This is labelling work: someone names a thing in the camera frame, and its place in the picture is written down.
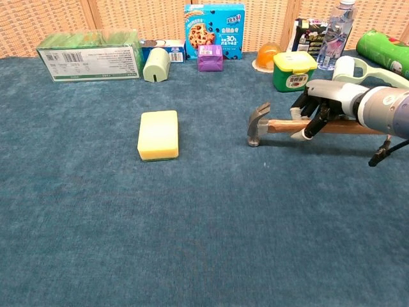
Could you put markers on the pale green cylindrical cover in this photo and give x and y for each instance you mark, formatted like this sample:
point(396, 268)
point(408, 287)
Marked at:
point(156, 65)

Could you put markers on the orange jelly cup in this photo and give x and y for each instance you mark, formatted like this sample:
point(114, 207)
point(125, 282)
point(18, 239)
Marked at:
point(268, 56)

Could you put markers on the small blue white cookie box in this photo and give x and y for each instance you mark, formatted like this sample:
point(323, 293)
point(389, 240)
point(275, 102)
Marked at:
point(174, 49)

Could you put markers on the yellow sponge with green base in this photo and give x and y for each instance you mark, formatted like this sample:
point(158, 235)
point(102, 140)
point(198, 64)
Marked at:
point(158, 132)

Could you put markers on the blue chocolate chip cookie box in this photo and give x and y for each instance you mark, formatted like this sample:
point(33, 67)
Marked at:
point(214, 25)

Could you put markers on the green tub with yellow lid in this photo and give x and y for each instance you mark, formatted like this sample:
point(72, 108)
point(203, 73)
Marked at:
point(292, 72)

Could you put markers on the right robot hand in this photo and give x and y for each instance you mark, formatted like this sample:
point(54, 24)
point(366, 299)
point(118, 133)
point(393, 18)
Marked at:
point(332, 94)

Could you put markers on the black white carton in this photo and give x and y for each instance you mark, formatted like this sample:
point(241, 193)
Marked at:
point(308, 38)

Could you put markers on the woven rattan folding screen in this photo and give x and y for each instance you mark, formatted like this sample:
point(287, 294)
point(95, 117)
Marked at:
point(143, 19)

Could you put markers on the pale green lint roller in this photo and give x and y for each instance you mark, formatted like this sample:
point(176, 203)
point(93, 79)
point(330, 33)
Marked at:
point(370, 72)

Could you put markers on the green clear plastic package box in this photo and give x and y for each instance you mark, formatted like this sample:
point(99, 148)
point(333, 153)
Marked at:
point(89, 60)

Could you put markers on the green chips can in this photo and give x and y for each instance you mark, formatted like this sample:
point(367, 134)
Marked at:
point(383, 51)

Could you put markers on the clear plastic water bottle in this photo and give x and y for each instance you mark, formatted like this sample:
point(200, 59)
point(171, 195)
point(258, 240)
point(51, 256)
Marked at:
point(335, 38)

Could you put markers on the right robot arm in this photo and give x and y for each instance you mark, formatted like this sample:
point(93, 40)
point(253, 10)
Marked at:
point(383, 108)

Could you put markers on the small purple carton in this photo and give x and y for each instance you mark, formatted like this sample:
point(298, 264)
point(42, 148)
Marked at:
point(209, 58)

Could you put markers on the blue carpet table cover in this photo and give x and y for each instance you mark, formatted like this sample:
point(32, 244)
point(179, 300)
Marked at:
point(191, 208)

